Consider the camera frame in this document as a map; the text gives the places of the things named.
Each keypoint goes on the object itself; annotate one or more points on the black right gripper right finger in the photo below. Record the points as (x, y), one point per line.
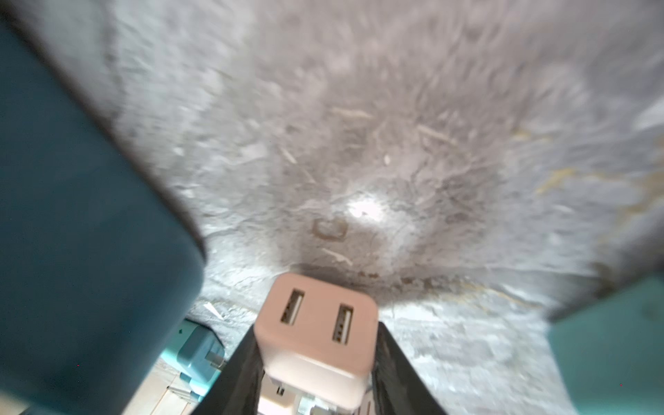
(397, 388)

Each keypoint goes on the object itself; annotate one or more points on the dark teal plastic bin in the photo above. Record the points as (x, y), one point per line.
(96, 270)

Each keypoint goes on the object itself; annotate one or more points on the pink plug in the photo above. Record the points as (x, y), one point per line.
(318, 338)

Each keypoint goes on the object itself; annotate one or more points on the teal plug upper centre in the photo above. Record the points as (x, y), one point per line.
(198, 355)

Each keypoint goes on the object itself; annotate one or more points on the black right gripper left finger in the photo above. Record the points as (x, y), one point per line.
(237, 389)

